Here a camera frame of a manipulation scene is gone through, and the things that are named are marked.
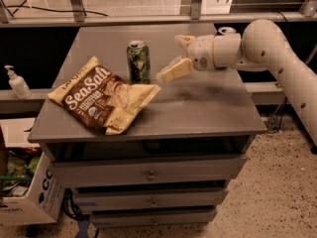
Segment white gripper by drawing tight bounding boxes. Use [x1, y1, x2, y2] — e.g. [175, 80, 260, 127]
[156, 35, 215, 82]

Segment green soda can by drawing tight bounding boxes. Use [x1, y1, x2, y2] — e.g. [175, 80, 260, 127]
[126, 40, 151, 84]

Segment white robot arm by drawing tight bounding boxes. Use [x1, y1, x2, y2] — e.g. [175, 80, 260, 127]
[157, 20, 317, 145]

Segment blue Pepsi can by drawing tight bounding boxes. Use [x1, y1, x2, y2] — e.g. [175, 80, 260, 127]
[218, 27, 237, 35]

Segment brown sea salt chip bag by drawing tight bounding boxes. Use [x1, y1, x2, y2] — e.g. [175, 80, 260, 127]
[49, 57, 160, 135]

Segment grey drawer cabinet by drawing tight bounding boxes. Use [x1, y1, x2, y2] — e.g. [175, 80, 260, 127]
[29, 24, 264, 227]

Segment white pump bottle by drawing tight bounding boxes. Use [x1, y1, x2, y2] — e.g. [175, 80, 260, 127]
[5, 64, 32, 99]

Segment white cardboard box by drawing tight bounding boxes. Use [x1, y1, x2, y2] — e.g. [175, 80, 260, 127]
[0, 118, 64, 226]

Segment black cable on floor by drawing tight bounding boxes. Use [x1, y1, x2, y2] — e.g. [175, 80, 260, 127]
[4, 5, 109, 18]

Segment black cables under cabinet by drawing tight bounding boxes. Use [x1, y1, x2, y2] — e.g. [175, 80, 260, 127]
[61, 187, 100, 238]

